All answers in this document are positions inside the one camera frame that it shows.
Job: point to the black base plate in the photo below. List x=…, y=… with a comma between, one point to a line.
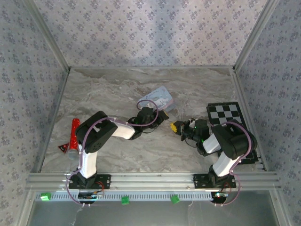
x=202, y=181
x=103, y=181

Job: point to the cartoon zipper pouch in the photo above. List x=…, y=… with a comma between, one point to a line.
x=157, y=97

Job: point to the aluminium frame post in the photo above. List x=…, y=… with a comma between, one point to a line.
x=47, y=35
x=256, y=35

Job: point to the green terminal connector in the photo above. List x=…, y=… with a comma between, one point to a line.
x=175, y=199
x=45, y=196
x=124, y=200

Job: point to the red glitter tube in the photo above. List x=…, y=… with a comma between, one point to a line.
x=74, y=134

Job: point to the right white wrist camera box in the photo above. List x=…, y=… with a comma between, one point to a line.
x=192, y=121

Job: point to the aluminium mounting rail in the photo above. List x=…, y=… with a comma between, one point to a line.
x=150, y=181

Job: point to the black grey chessboard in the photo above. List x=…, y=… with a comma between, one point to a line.
x=225, y=111

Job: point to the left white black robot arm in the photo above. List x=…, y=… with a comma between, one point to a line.
x=94, y=136

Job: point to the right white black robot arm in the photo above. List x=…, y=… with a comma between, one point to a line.
x=230, y=141

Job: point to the aluminium table side rail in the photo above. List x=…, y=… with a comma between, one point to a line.
x=242, y=94
x=56, y=106

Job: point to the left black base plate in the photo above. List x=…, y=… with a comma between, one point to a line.
x=103, y=181

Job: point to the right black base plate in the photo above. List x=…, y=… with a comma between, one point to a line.
x=202, y=181

